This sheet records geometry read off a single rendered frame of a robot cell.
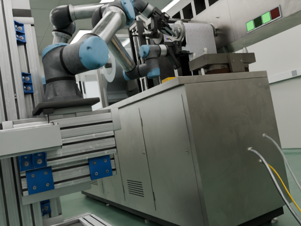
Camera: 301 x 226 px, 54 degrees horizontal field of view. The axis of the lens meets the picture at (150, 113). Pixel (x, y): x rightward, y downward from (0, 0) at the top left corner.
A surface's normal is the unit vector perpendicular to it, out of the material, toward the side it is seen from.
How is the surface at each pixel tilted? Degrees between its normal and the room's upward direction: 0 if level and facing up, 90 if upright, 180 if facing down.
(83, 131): 90
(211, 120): 90
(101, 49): 95
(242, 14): 90
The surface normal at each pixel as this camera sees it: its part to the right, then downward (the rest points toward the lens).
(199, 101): 0.48, -0.13
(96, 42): 0.87, -0.07
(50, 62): -0.42, 0.02
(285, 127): -0.86, 0.12
